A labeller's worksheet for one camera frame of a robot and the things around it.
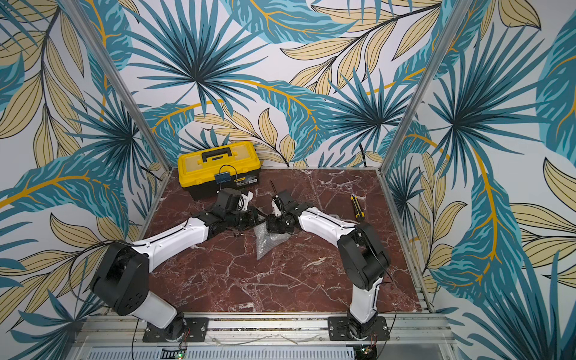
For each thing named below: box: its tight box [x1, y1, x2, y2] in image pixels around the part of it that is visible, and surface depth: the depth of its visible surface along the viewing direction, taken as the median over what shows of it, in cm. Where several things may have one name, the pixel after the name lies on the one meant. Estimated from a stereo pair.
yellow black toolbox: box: [177, 141, 262, 200], surface depth 102 cm
